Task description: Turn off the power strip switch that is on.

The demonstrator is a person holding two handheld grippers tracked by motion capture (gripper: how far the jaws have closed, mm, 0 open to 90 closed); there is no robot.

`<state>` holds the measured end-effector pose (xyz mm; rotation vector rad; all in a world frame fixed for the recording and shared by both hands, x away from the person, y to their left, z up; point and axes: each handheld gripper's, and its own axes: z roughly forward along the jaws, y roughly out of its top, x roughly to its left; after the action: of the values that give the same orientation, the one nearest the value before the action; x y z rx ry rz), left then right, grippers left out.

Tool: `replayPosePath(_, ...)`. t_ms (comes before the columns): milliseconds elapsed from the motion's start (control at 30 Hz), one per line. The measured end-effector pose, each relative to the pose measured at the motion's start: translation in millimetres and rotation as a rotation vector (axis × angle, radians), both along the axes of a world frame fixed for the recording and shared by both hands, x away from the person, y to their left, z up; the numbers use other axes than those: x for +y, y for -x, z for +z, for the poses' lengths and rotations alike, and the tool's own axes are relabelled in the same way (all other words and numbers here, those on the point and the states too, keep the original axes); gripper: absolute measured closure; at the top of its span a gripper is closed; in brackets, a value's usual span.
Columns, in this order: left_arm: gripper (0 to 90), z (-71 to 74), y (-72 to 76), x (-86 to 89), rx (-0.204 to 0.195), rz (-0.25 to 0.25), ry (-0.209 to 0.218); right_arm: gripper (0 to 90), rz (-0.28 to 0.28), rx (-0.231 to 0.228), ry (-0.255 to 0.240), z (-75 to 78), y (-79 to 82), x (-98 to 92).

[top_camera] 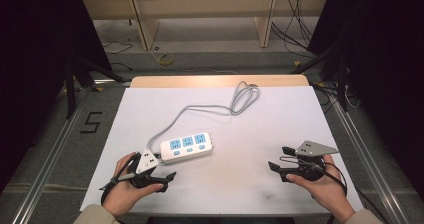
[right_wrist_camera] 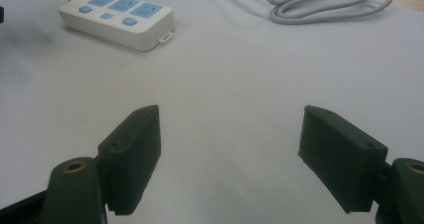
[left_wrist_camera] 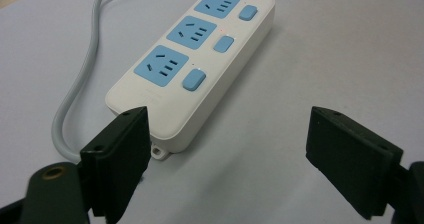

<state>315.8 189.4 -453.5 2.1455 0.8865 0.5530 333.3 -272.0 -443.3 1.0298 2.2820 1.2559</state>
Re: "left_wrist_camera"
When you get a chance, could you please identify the white power strip blue sockets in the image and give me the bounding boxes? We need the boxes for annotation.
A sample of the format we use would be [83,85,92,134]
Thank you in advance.
[104,0,276,161]

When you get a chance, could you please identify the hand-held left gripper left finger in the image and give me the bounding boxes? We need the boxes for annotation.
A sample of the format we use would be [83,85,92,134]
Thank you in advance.
[79,105,152,224]

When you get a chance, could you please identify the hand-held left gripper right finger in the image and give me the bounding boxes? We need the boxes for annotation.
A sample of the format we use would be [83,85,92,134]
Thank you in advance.
[305,105,404,221]

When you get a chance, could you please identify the grey power strip cable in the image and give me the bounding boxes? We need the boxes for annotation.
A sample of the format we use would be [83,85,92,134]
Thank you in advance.
[50,0,134,164]

